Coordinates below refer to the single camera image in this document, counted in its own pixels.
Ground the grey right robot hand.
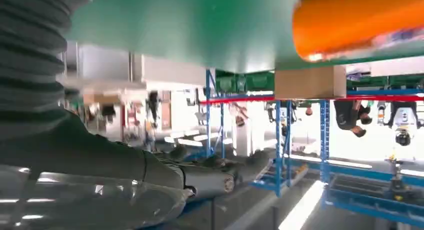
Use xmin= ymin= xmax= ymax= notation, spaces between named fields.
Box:
xmin=0 ymin=111 xmax=273 ymax=230

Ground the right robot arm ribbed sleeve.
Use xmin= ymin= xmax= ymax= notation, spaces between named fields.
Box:
xmin=0 ymin=0 xmax=112 ymax=143

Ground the red horizontal bar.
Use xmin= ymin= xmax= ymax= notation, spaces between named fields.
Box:
xmin=199 ymin=95 xmax=424 ymax=106

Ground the green plastic crate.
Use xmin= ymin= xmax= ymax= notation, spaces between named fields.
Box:
xmin=245 ymin=71 xmax=276 ymax=93
xmin=215 ymin=72 xmax=247 ymax=94

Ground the blue metal shelving rack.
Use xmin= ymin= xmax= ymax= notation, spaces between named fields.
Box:
xmin=200 ymin=68 xmax=424 ymax=228

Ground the brown cardboard box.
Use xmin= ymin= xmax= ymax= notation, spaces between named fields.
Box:
xmin=274 ymin=65 xmax=347 ymax=101

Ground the black and white humanoid robot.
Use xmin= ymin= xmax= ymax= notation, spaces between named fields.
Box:
xmin=385 ymin=101 xmax=424 ymax=147

